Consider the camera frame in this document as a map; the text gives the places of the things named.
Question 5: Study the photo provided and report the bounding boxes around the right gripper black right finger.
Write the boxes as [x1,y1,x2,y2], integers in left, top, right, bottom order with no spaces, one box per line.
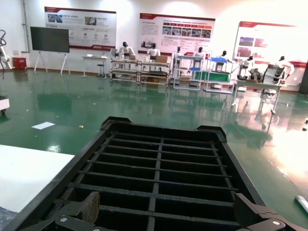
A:
[233,192,308,231]

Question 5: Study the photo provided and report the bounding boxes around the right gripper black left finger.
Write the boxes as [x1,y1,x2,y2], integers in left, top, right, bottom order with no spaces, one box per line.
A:
[20,191,101,231]

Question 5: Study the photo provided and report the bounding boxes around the black slotted plastic container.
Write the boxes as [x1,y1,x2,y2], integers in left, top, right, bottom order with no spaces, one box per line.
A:
[2,116,301,231]

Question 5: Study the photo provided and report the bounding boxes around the red box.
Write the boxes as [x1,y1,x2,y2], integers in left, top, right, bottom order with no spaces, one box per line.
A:
[12,56,28,71]

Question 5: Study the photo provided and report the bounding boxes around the white tube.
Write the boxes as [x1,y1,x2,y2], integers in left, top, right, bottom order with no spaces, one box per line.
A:
[295,195,308,215]

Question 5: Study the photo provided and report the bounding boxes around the white paper sheet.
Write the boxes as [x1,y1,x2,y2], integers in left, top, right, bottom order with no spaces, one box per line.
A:
[31,121,56,130]

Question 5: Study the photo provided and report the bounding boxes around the long white work table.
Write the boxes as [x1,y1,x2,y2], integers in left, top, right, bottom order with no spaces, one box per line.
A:
[231,79,288,115]

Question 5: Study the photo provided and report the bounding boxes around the white wheeled cart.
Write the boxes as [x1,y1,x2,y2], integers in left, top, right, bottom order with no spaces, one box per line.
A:
[0,94,11,115]

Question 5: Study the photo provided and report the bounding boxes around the black stool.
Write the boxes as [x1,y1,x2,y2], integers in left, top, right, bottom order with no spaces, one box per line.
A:
[96,63,106,78]

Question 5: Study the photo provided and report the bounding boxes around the white rack blue bins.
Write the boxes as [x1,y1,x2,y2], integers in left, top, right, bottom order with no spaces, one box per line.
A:
[204,56,238,95]

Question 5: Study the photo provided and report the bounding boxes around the grey metal workbench rack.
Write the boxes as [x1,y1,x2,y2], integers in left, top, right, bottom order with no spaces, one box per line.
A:
[139,60,170,87]
[110,58,141,86]

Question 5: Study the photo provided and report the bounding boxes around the black cabinet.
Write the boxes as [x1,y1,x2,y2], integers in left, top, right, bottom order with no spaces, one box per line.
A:
[299,61,308,95]

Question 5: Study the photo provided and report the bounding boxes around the small white table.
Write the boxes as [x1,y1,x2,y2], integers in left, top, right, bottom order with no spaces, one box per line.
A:
[81,54,109,79]

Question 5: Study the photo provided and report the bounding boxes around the white metal shelf rack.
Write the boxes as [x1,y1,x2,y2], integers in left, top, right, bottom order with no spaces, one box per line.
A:
[172,55,204,92]

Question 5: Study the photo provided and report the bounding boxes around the black display white stand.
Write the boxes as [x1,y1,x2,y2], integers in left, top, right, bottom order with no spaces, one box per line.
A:
[29,26,71,76]

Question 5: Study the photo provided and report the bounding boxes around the red white wall poster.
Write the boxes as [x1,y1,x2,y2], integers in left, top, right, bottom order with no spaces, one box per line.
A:
[231,21,308,66]
[44,6,117,51]
[138,13,216,57]

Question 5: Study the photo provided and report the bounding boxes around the grey wall pipe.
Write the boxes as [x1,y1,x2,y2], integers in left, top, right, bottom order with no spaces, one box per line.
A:
[21,0,31,54]

